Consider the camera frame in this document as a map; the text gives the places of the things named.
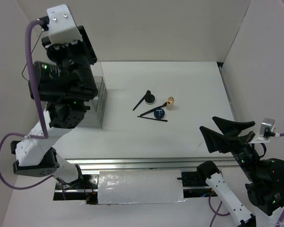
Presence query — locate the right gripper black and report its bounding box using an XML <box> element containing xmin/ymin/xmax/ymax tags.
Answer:
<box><xmin>198</xmin><ymin>113</ymin><xmax>259</xmax><ymax>179</ymax></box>

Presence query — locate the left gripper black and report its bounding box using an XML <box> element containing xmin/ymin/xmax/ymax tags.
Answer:
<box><xmin>46</xmin><ymin>25</ymin><xmax>102</xmax><ymax>95</ymax></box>

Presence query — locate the clear acrylic organizer box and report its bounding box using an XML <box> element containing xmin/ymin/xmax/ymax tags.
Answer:
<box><xmin>20</xmin><ymin>14</ymin><xmax>108</xmax><ymax>130</ymax></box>

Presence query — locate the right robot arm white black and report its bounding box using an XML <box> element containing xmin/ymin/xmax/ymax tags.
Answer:
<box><xmin>196</xmin><ymin>116</ymin><xmax>284</xmax><ymax>227</ymax></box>

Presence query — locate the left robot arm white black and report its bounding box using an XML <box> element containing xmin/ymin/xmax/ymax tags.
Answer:
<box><xmin>11</xmin><ymin>26</ymin><xmax>98</xmax><ymax>189</ymax></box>

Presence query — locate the black makeup brush angled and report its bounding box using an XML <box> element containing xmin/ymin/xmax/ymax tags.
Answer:
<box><xmin>133</xmin><ymin>90</ymin><xmax>151</xmax><ymax>111</ymax></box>

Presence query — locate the small beige bottle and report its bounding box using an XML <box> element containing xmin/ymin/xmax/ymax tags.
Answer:
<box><xmin>166</xmin><ymin>96</ymin><xmax>175</xmax><ymax>111</ymax></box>

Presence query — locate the thin black eyeliner pencil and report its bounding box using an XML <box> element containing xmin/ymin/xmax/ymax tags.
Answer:
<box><xmin>137</xmin><ymin>116</ymin><xmax>168</xmax><ymax>122</ymax></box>

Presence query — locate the blue round compact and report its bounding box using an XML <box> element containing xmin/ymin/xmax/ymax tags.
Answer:
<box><xmin>153</xmin><ymin>108</ymin><xmax>165</xmax><ymax>119</ymax></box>

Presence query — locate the black lidded cream jar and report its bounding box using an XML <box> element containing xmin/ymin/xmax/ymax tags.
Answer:
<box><xmin>144</xmin><ymin>94</ymin><xmax>155</xmax><ymax>105</ymax></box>

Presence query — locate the white foil cover plate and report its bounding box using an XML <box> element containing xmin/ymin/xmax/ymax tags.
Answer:
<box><xmin>98</xmin><ymin>170</ymin><xmax>186</xmax><ymax>205</ymax></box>

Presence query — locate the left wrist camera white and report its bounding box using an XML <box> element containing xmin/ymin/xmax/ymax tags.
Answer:
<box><xmin>38</xmin><ymin>4</ymin><xmax>83</xmax><ymax>45</ymax></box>

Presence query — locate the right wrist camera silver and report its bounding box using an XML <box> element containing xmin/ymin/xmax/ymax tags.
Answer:
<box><xmin>249</xmin><ymin>118</ymin><xmax>279</xmax><ymax>144</ymax></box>

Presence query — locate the aluminium front rail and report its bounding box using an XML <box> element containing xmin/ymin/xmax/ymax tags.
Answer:
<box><xmin>67</xmin><ymin>157</ymin><xmax>238</xmax><ymax>174</ymax></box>

